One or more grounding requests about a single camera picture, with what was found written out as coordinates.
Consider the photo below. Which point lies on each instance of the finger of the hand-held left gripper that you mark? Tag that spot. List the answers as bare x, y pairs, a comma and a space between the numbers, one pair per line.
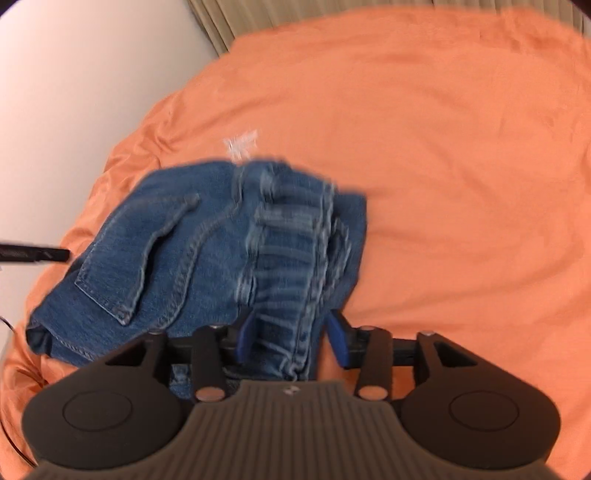
32, 253

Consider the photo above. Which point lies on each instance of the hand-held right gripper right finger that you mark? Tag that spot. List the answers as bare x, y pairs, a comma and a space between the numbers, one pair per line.
339, 342

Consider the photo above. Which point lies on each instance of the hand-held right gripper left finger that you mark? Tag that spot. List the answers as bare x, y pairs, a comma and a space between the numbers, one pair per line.
244, 339

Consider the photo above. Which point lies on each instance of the blue denim pants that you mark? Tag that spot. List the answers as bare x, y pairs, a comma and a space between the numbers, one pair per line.
184, 249

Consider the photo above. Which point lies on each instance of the white cloth label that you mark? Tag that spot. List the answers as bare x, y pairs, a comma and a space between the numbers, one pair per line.
240, 144

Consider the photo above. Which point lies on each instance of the orange bed duvet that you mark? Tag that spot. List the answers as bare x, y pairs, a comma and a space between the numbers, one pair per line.
461, 184

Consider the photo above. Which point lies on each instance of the beige pleated curtain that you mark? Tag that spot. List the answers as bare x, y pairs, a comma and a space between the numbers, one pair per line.
231, 23

